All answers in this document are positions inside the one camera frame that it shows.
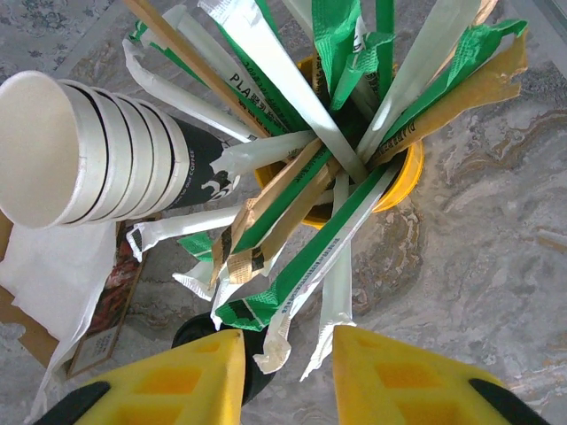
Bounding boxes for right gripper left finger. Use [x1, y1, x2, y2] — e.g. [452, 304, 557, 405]
[33, 328, 247, 425]

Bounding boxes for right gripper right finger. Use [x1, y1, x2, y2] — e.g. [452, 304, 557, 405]
[331, 326, 553, 425]

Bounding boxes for brown cardboard napkin box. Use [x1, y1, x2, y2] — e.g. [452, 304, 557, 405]
[0, 212, 151, 381]

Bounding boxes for white napkin pile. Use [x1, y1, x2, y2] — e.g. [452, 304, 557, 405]
[0, 219, 120, 424]

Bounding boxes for green and white wrapped straw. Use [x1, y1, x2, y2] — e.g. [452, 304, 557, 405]
[210, 163, 400, 333]

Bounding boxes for brown and green wrapped straw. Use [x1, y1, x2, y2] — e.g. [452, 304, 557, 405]
[210, 139, 342, 287]

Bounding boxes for yellow straw holder cup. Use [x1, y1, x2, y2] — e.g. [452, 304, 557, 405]
[254, 56, 426, 230]

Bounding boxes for stack of white paper cups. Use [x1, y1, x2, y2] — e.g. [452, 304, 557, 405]
[0, 69, 243, 230]

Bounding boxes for brown paper wrapped straw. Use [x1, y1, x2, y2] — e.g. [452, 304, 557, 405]
[121, 0, 274, 141]
[369, 33, 531, 169]

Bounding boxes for green printed wrapped straw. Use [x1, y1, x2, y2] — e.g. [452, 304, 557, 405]
[212, 21, 311, 138]

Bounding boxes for wide white wrapped straw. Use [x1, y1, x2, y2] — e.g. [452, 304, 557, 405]
[197, 0, 371, 182]

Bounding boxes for thin green straw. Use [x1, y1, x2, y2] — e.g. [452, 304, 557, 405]
[374, 0, 398, 107]

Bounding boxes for aluminium side rail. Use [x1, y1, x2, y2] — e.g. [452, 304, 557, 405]
[509, 0, 567, 50]

